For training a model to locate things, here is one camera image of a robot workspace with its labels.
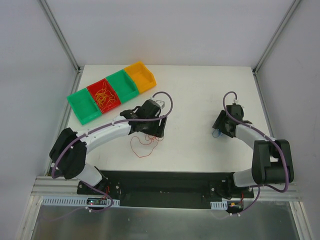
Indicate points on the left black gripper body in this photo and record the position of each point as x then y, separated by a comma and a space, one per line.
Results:
157, 128

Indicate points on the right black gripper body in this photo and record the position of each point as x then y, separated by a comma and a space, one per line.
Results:
220, 124

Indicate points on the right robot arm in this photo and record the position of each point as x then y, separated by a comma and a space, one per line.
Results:
271, 165

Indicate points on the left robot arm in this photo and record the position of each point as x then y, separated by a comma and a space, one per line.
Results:
70, 150

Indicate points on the orange plastic bin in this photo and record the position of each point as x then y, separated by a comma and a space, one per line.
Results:
141, 76

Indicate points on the green plastic bin upper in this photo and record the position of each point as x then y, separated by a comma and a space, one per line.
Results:
123, 85

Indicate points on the green plastic bin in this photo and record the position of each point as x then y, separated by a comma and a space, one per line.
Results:
123, 85
84, 106

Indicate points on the red plastic bin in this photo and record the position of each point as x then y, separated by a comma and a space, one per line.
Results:
104, 95

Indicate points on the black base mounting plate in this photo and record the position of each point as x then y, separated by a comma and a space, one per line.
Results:
181, 190

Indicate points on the green plastic bin lower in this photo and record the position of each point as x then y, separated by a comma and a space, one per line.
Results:
84, 106

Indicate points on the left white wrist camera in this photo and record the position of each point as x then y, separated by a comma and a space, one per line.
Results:
158, 103

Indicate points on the right white cable duct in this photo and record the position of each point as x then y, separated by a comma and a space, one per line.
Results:
219, 205

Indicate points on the white cable duct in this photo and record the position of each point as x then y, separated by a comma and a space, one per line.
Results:
219, 205
68, 201

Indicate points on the left aluminium frame post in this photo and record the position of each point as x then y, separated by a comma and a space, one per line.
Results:
59, 34

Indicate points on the aluminium frame post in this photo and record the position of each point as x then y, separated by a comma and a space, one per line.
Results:
59, 34
276, 35

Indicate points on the left white cable duct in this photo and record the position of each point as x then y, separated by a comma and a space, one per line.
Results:
68, 201

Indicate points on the right aluminium frame post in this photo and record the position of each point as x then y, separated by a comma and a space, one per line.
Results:
276, 35

